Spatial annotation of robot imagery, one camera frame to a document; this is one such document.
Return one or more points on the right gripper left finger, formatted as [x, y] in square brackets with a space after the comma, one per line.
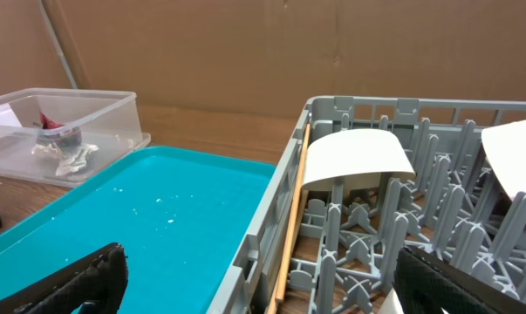
[96, 283]

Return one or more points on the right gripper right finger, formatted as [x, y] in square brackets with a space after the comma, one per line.
[427, 285]

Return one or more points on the white tissue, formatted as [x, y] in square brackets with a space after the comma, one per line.
[70, 158]

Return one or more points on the white bowl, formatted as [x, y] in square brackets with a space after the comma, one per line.
[359, 157]

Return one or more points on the wooden chopstick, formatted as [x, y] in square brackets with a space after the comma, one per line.
[289, 237]
[273, 305]

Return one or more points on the red snack wrapper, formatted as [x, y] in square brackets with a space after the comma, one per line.
[62, 139]

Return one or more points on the teal plastic tray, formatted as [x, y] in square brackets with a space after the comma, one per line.
[179, 215]

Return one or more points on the grey dish rack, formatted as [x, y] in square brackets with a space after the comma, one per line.
[454, 208]

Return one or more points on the clear plastic bin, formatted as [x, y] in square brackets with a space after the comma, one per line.
[107, 119]

